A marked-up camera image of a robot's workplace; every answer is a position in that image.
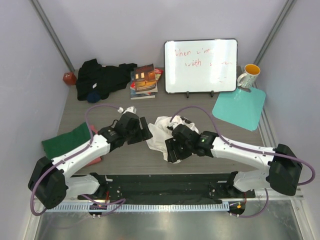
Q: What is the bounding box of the white t-shirt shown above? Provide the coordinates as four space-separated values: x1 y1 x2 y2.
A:
146 115 199 162

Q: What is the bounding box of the blue Nineteen Eighty-Four book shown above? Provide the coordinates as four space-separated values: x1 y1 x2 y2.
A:
130 71 156 100

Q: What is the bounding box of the brown Edward Tulane book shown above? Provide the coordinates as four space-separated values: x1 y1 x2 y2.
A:
133 64 158 94

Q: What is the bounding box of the red Treehouse book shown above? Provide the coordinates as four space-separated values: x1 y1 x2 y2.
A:
134 68 163 94

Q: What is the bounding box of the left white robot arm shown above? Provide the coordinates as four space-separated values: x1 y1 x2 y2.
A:
28 111 153 209

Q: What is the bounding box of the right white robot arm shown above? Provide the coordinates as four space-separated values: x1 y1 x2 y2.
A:
165 124 303 198

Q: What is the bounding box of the folded pink t-shirt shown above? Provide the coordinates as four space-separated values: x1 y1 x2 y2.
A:
86 125 102 167

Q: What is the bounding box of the black t-shirt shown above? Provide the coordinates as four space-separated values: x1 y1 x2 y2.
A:
75 59 138 101

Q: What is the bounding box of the teal cutting board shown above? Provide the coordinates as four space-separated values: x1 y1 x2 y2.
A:
212 87 266 131

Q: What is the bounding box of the white whiteboard with writing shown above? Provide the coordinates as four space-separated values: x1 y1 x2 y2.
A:
164 38 238 94

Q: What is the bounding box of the folded green t-shirt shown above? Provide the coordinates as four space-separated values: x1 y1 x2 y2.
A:
41 122 91 160

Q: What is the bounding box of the red cube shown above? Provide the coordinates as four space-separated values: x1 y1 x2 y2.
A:
62 72 77 86

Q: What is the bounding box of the white mug yellow inside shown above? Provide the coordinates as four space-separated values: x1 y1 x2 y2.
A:
237 63 261 89

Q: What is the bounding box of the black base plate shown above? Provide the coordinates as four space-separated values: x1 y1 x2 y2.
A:
90 173 256 205

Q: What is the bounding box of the slotted cable duct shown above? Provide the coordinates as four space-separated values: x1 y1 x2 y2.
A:
47 201 230 213

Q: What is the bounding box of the left aluminium frame post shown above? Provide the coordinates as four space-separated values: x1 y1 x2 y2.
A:
29 0 75 73

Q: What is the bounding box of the aluminium frame post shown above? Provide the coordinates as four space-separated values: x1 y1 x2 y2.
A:
254 0 297 66
29 0 75 73

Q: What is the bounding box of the right aluminium frame post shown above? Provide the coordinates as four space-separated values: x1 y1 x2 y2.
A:
254 0 297 66

